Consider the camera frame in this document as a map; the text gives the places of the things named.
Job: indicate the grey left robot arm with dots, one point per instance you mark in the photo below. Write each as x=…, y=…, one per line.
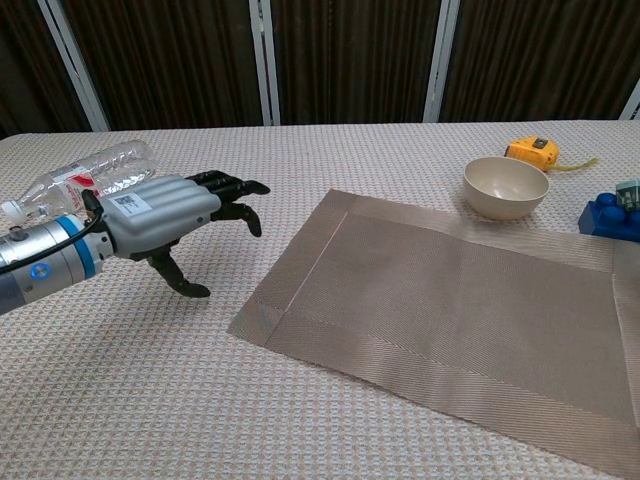
x=45, y=260

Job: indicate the white screen frame post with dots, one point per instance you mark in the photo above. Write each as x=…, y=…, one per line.
x=264, y=65
x=441, y=65
x=634, y=105
x=74, y=65

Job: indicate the brown woven placemat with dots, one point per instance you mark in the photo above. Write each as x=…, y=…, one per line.
x=450, y=310

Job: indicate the yellow tape measure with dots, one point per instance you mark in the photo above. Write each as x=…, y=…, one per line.
x=530, y=150

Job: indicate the beige woven tablecloth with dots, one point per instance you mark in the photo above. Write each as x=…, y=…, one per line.
x=150, y=400

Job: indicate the small grey-green block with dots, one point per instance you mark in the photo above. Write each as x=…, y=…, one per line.
x=630, y=195

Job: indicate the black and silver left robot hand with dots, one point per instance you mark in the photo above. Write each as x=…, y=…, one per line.
x=160, y=210

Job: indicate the light brown bowl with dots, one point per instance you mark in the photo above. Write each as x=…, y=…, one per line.
x=505, y=192

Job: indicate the clear plastic water bottle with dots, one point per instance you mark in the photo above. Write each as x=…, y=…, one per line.
x=120, y=160

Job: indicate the blue toy brick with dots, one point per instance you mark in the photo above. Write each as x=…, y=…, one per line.
x=607, y=220

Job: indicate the dark brown curtain panel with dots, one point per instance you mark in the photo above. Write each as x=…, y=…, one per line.
x=170, y=60
x=25, y=65
x=350, y=60
x=540, y=60

